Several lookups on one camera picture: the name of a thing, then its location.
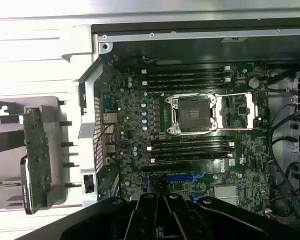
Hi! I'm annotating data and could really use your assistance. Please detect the long black expansion slot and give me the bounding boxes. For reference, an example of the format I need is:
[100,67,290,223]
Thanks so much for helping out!
[142,164,193,173]

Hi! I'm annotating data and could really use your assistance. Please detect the open black PC case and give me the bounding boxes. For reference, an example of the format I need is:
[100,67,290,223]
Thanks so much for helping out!
[73,23,300,227]

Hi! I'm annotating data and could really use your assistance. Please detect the blue expansion slot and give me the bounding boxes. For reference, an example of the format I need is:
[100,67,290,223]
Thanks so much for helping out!
[166,174,194,184]

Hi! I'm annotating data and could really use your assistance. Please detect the metal socket cover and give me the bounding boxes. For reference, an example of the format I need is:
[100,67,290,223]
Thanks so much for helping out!
[212,92,259,131]

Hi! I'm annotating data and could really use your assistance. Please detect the green motherboard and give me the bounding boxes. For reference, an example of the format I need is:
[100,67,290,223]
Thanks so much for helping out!
[99,59,275,210]

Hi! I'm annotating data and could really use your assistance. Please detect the silver coin battery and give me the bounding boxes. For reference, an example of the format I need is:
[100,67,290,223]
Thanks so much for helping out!
[248,76,260,89]

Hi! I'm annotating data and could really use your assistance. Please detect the grey parts rack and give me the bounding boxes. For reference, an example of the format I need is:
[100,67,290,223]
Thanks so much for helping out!
[0,96,69,211]

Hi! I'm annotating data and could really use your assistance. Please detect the black RAM slot white clips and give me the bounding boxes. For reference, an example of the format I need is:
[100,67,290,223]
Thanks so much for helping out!
[141,65,232,75]
[150,152,235,165]
[146,141,235,151]
[141,76,232,87]

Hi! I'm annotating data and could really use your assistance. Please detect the CPU socket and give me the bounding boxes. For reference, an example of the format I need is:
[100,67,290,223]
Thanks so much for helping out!
[164,94,219,136]

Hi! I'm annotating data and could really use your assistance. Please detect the silver chipset heat sink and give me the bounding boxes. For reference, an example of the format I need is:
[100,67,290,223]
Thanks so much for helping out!
[213,185,238,205]

